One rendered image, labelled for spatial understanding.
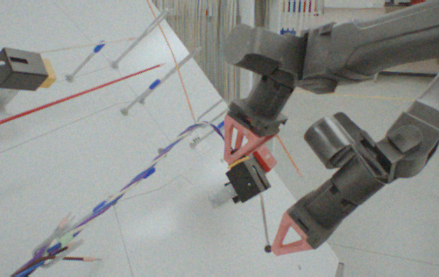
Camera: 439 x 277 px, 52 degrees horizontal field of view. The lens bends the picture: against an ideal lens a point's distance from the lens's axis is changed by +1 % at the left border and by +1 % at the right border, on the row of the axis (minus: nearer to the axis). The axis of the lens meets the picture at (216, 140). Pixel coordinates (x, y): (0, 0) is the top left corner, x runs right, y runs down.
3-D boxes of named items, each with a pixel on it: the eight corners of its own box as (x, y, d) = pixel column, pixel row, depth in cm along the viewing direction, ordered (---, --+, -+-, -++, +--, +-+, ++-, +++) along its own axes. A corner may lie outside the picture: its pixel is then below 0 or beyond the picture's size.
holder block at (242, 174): (242, 203, 70) (261, 192, 68) (224, 173, 71) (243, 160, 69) (253, 197, 73) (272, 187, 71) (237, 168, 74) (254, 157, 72)
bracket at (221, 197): (214, 209, 72) (236, 195, 70) (207, 195, 73) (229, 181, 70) (227, 202, 76) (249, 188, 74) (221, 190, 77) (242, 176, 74)
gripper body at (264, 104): (224, 110, 66) (247, 67, 63) (252, 106, 75) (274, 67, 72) (258, 134, 64) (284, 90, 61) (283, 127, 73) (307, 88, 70)
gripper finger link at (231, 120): (203, 152, 70) (230, 102, 67) (224, 146, 76) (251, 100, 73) (237, 177, 68) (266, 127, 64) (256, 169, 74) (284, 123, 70)
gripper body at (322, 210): (283, 212, 63) (320, 179, 59) (306, 195, 71) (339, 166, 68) (315, 249, 61) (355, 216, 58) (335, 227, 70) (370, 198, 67)
